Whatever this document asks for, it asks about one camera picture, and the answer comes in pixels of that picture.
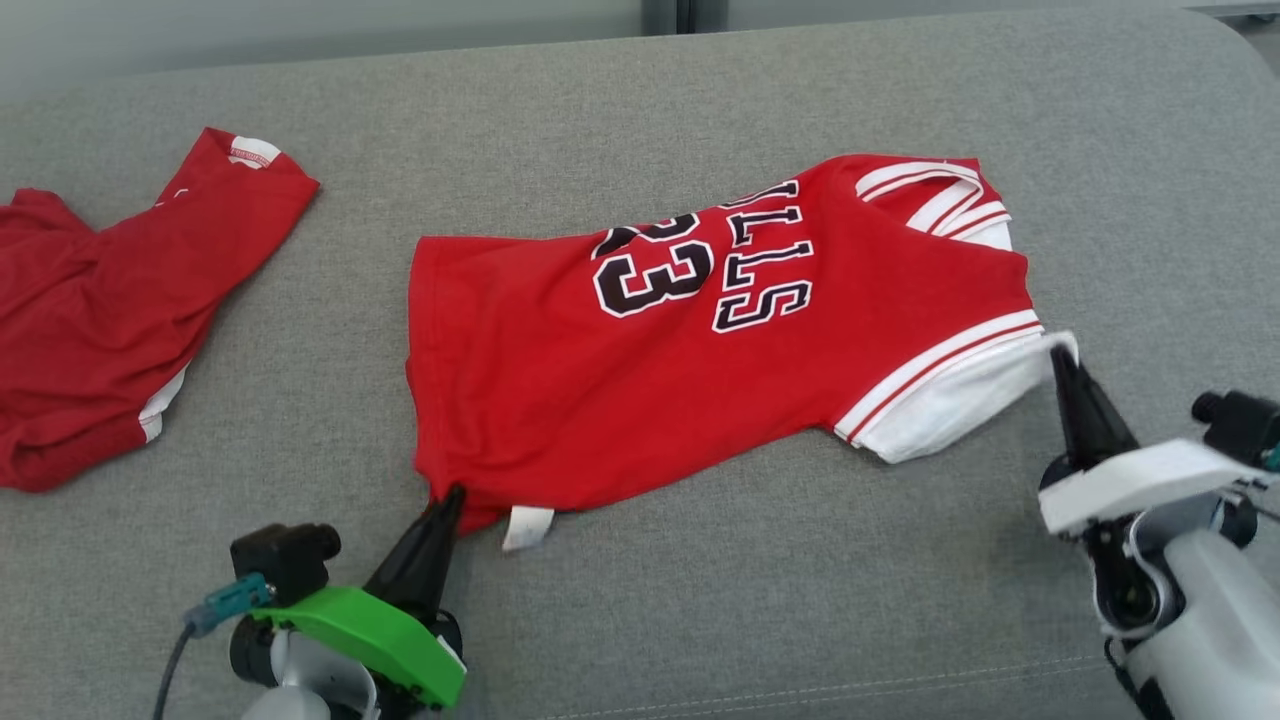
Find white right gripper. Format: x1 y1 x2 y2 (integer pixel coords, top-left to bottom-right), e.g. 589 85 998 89
1038 343 1268 541

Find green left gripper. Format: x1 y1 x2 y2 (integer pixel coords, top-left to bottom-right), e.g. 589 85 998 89
250 484 468 713

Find red basketball jersey white trim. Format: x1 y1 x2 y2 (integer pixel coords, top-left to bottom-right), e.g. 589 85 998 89
405 153 1081 553

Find red shorts with white stripes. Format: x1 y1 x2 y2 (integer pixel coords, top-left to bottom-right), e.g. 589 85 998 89
0 127 321 493

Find grey fabric sofa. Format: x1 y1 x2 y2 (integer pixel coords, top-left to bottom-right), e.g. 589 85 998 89
0 5 1280 720

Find left teal connector cable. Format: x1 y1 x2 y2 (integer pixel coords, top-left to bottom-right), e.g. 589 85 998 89
150 572 276 720

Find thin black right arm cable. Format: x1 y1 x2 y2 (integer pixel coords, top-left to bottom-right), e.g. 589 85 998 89
1103 640 1151 720

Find grey partition base rail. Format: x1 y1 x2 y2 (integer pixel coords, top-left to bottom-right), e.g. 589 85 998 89
1180 0 1280 19

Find grey partition post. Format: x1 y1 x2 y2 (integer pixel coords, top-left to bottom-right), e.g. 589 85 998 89
640 0 736 36

